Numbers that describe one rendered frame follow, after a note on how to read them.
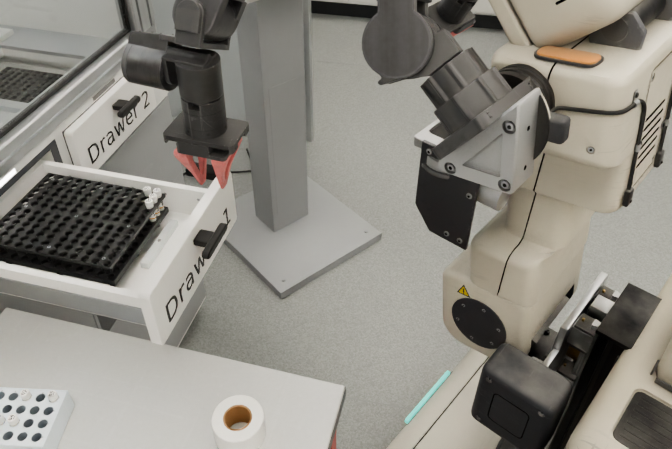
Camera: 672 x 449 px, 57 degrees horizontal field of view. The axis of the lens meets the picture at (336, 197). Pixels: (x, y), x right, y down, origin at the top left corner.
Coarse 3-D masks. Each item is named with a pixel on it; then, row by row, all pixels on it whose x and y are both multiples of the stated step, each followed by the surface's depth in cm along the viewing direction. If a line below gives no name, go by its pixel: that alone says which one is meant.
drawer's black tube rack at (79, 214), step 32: (32, 192) 104; (64, 192) 103; (96, 192) 103; (0, 224) 97; (32, 224) 97; (64, 224) 98; (96, 224) 97; (128, 224) 97; (0, 256) 96; (32, 256) 96; (64, 256) 96; (96, 256) 92; (128, 256) 97
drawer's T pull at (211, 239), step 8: (224, 224) 96; (200, 232) 94; (208, 232) 94; (216, 232) 94; (224, 232) 96; (200, 240) 93; (208, 240) 93; (216, 240) 93; (208, 248) 92; (208, 256) 91
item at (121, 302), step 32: (128, 192) 109; (192, 192) 105; (160, 224) 107; (160, 256) 101; (0, 288) 94; (32, 288) 91; (64, 288) 90; (96, 288) 88; (128, 288) 96; (128, 320) 90
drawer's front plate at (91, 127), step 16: (112, 96) 123; (128, 96) 128; (144, 96) 134; (96, 112) 118; (112, 112) 124; (144, 112) 136; (80, 128) 114; (96, 128) 119; (112, 128) 125; (128, 128) 130; (80, 144) 115; (112, 144) 125; (80, 160) 116; (96, 160) 121
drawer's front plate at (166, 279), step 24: (216, 192) 99; (192, 216) 95; (216, 216) 101; (192, 240) 93; (168, 264) 87; (192, 264) 95; (144, 288) 83; (168, 288) 88; (192, 288) 96; (144, 312) 85; (168, 336) 91
